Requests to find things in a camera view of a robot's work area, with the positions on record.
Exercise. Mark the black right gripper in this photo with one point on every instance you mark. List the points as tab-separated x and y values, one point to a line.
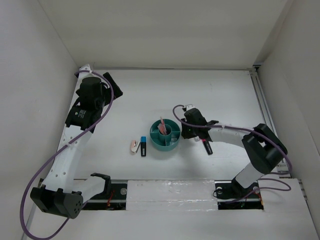
185	133

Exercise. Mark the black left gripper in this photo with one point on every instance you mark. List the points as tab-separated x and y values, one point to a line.
116	92

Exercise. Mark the red refill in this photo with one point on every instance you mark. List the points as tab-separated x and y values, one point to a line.
162	125

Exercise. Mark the pink mini stapler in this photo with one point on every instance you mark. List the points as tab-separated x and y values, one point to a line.
134	146

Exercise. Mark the small tan eraser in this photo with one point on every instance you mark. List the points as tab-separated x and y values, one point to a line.
174	138

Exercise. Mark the red gel pen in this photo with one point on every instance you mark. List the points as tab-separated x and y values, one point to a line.
160	128

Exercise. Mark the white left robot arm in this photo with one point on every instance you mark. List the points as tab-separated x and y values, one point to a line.
59	194

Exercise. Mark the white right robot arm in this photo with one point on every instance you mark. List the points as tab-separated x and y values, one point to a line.
148	95

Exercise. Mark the pink black highlighter marker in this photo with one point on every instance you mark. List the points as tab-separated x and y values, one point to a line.
207	146

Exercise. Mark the teal round desk organizer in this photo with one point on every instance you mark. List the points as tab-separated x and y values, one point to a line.
161	142

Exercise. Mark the blue black highlighter marker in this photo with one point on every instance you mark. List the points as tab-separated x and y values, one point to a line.
143	146

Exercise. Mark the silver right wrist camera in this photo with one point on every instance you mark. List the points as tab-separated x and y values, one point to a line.
188	107

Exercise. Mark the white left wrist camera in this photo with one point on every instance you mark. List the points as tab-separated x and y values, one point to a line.
85	69

